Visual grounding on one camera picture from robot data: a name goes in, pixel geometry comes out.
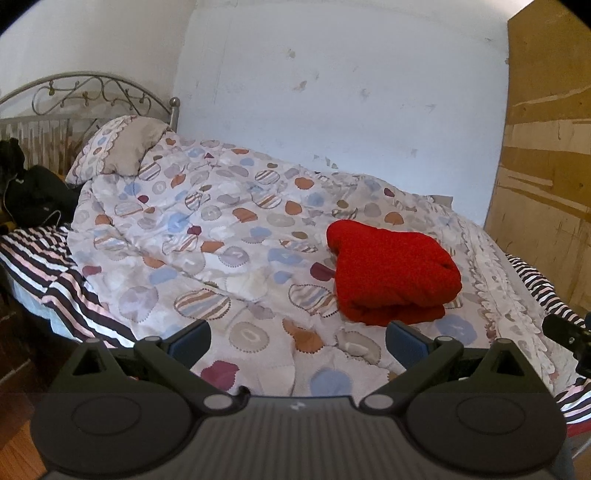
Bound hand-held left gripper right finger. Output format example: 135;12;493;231
358;320;539;412

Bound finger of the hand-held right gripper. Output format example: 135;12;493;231
542;313;586;348

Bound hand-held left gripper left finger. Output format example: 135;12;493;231
60;319;241;413

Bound red knit dress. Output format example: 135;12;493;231
326;220;463;326

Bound red plastic sheet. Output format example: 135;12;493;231
564;408;591;439

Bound patterned white duvet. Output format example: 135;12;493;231
67;136;583;398

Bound striped bed sheet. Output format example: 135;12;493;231
0;224;591;425

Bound patterned grey pillow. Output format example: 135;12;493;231
65;115;169;185

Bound black clothing pile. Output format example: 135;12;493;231
0;138;80;227

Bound metal bed headboard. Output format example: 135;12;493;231
0;71;182;171

